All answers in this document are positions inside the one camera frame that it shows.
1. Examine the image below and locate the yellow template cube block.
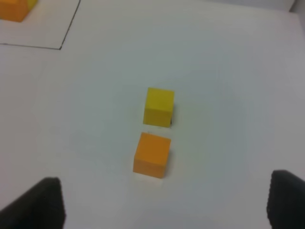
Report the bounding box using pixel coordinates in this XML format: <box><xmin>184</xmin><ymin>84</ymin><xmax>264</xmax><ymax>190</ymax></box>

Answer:
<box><xmin>27</xmin><ymin>0</ymin><xmax>38</xmax><ymax>11</ymax></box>

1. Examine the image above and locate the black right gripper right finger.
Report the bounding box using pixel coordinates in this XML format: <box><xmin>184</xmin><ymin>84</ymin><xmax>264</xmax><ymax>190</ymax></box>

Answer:
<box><xmin>266</xmin><ymin>170</ymin><xmax>305</xmax><ymax>229</ymax></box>

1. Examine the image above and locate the orange template cube block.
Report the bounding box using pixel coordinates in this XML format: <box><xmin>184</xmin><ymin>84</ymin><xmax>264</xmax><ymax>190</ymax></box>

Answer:
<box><xmin>0</xmin><ymin>0</ymin><xmax>29</xmax><ymax>22</ymax></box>

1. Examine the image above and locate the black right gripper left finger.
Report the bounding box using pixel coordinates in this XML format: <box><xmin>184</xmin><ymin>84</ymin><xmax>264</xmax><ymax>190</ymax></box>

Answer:
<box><xmin>0</xmin><ymin>177</ymin><xmax>66</xmax><ymax>229</ymax></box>

